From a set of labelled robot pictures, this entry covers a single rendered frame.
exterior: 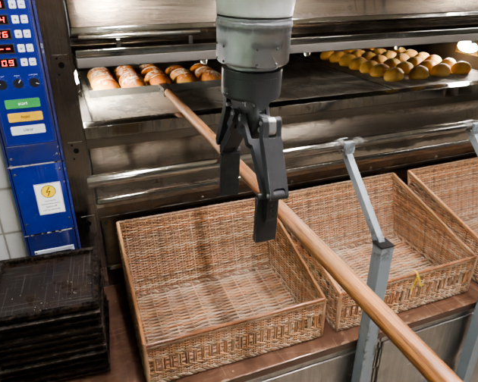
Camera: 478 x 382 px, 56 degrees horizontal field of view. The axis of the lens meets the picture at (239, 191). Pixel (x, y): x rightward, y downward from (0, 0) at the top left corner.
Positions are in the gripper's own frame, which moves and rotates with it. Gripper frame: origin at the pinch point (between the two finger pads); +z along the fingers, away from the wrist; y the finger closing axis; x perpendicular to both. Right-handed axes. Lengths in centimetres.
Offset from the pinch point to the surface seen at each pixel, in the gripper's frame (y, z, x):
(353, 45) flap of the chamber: -72, -9, 65
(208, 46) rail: -72, -10, 17
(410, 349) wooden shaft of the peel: 22.2, 10.5, 13.7
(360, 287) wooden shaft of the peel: 10.4, 10.1, 14.4
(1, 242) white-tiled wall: -86, 51, -47
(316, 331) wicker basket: -35, 70, 41
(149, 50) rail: -72, -9, 1
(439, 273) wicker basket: -36, 59, 87
